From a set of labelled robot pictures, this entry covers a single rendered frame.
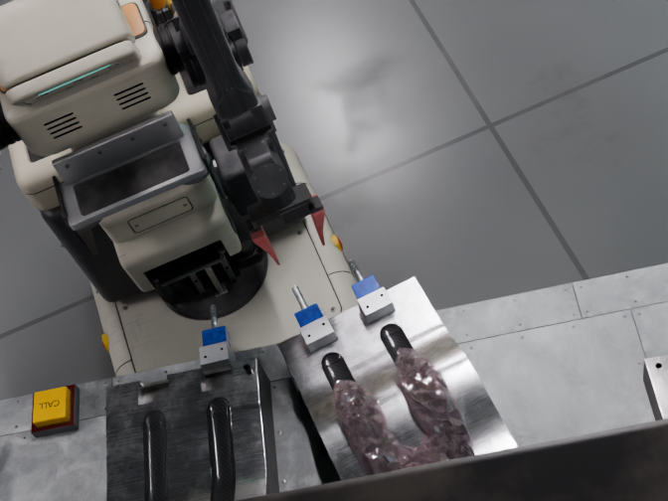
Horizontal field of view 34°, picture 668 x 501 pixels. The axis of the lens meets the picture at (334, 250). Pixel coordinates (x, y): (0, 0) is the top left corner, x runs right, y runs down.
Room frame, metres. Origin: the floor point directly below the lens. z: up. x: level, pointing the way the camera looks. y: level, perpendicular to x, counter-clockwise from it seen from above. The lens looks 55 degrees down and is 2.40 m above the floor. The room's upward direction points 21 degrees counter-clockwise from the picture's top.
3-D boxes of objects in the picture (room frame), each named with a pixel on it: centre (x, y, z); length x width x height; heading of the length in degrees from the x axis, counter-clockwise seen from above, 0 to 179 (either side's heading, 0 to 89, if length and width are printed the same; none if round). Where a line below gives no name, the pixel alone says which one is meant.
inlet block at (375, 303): (1.00, -0.03, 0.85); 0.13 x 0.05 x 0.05; 6
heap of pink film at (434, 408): (0.73, 0.00, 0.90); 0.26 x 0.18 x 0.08; 6
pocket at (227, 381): (0.92, 0.25, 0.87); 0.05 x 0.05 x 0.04; 79
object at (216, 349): (1.04, 0.25, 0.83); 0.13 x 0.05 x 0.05; 171
